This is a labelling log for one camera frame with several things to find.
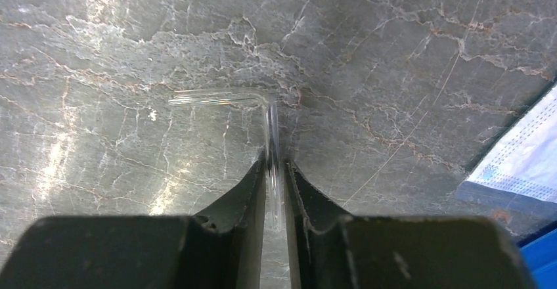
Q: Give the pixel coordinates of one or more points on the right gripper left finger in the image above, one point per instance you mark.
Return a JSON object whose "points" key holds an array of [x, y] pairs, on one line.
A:
{"points": [[218, 247]]}

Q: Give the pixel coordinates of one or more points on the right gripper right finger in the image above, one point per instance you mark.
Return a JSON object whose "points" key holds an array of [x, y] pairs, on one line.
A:
{"points": [[329, 247]]}

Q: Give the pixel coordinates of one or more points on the bent glass tube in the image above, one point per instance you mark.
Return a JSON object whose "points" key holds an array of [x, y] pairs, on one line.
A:
{"points": [[210, 97]]}

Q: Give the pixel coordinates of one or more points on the packaged face mask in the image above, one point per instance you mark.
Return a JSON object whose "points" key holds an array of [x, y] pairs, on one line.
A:
{"points": [[522, 163]]}

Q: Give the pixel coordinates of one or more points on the blue plastic tray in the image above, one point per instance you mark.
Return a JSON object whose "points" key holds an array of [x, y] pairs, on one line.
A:
{"points": [[540, 258]]}

